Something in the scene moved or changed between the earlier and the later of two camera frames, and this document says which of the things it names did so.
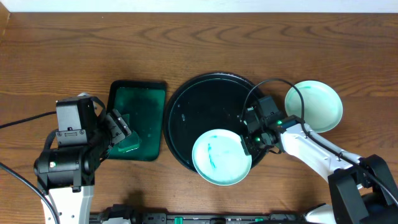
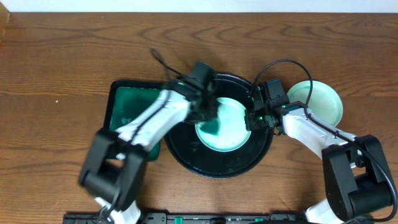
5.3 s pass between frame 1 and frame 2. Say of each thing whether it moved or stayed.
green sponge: moved
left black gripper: moved
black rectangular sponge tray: stayed
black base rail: stayed
